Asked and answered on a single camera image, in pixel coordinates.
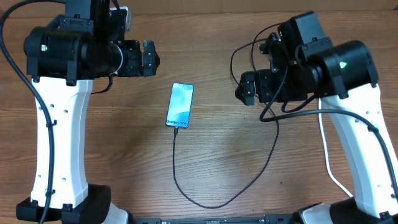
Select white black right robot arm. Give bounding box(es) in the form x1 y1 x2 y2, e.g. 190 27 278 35
235 11 397 223

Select Galaxy S24+ smartphone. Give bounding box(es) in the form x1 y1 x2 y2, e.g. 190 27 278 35
165 83 194 129

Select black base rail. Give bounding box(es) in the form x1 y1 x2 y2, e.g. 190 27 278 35
132 214 294 224

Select white power strip cord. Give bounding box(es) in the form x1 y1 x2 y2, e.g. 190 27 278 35
317 98 354 198

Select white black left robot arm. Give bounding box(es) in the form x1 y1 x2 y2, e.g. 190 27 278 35
16 1 160 223

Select black USB charging cable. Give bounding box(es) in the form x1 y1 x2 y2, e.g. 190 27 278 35
172 22 282 210

